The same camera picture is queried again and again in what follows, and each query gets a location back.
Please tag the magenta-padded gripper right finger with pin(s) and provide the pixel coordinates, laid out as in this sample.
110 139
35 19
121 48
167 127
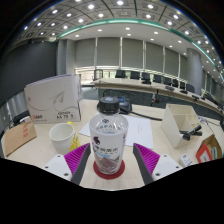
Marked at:
151 163

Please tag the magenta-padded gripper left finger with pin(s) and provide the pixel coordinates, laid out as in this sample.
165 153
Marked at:
70 163

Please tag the yellow plastic bag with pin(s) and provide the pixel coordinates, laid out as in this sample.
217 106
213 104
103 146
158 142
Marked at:
74 141

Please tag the white ceramic cup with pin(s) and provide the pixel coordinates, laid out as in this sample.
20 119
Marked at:
62 137

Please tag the small white device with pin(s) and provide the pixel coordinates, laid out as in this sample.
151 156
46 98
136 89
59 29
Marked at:
185 160

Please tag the flat round red coaster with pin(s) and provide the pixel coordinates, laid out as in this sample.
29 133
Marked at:
118 172

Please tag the white sheet of paper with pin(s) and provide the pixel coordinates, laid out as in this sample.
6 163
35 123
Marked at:
140 130

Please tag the clear bottle with black cap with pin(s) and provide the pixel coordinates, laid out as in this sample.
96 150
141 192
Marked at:
108 140

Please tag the white desk organizer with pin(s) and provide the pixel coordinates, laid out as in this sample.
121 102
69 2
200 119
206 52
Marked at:
178 125

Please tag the black stapler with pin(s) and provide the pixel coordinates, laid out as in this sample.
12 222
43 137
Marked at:
191 132

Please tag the red and brown cardboard box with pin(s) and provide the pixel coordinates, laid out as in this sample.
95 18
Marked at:
208 152

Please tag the white paper ream box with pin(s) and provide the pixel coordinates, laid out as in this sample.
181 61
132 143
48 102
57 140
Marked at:
53 99

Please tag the black chair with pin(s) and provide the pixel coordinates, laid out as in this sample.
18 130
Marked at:
19 117

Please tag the long curved conference desk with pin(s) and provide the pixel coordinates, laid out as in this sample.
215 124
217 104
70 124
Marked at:
150 91

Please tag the row of black office chairs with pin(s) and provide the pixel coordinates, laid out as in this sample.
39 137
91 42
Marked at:
156 79

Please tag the ceiling lights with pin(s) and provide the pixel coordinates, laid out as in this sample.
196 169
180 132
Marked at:
116 20

